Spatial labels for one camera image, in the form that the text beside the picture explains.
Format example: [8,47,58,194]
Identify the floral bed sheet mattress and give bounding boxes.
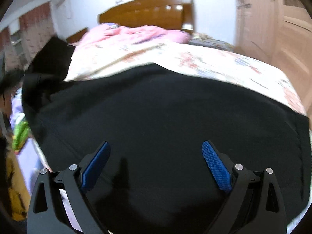
[29,40,308,234]

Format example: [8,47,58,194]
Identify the pink quilt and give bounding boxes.
[77,23,191,45]

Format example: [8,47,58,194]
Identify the green floral fabric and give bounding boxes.
[12,118,31,153]

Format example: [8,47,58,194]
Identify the red patterned curtain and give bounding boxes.
[1,2,55,70]

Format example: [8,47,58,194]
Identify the wooden wardrobe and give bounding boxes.
[235,0,311,115]

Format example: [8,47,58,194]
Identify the small wooden headboard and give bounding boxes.
[66,27,88,43]

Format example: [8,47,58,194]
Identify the black pants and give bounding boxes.
[22,37,311,233]

